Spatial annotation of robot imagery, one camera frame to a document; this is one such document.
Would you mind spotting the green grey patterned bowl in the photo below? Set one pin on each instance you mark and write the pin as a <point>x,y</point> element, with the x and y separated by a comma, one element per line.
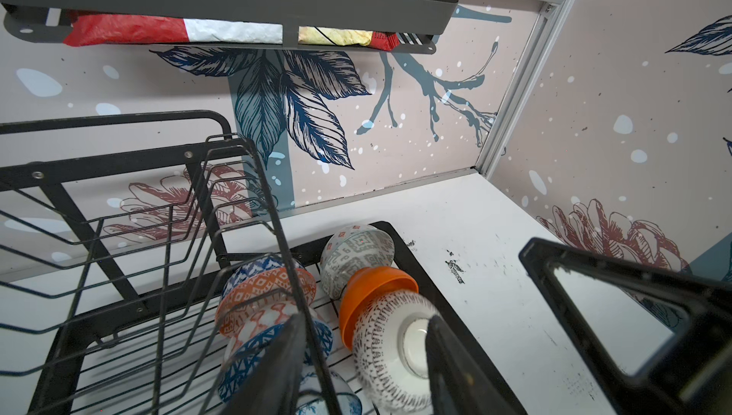
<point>351,249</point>

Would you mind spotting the orange plastic bowl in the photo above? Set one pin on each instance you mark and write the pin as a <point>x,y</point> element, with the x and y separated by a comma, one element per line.
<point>363,287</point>

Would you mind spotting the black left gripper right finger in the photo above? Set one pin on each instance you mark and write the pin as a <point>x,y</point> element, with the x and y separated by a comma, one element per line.
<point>457,384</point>

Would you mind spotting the red cassava chips bag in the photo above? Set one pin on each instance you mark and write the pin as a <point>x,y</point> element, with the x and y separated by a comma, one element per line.
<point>147,30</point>

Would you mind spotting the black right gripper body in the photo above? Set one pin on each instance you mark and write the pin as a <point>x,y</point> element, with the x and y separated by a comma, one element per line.
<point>655,341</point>

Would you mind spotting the white brown patterned bowl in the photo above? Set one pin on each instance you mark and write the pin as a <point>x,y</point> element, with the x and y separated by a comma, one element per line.
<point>389,348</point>

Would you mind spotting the orange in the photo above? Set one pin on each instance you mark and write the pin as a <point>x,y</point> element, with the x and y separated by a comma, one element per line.
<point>251,287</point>

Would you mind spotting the black wire dish rack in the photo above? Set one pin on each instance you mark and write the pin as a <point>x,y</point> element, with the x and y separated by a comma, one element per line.
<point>116,314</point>

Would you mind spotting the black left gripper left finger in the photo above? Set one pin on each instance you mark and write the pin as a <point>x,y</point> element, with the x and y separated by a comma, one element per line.
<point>274,386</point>

